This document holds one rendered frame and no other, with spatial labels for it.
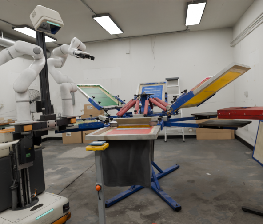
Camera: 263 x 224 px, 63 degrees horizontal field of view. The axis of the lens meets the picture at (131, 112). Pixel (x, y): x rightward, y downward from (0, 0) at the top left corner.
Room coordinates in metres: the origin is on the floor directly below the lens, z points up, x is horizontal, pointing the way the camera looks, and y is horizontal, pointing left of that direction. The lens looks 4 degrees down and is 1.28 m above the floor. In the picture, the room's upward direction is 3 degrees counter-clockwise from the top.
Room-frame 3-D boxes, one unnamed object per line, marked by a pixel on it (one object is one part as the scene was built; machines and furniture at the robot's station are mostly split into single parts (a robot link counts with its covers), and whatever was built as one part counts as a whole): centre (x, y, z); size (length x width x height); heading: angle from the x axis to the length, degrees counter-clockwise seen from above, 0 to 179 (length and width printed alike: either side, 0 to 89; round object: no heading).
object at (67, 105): (2.05, 0.61, 1.21); 0.16 x 0.13 x 0.15; 58
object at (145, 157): (1.79, 0.09, 0.74); 0.45 x 0.03 x 0.43; 78
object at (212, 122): (2.66, -0.69, 0.91); 1.34 x 0.40 x 0.08; 48
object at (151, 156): (1.98, -0.17, 0.74); 0.46 x 0.04 x 0.42; 168
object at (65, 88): (2.05, 0.60, 1.37); 0.13 x 0.10 x 0.16; 149
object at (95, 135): (2.07, 0.03, 0.97); 0.79 x 0.58 x 0.04; 168
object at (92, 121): (2.82, 0.67, 1.05); 1.08 x 0.61 x 0.23; 108
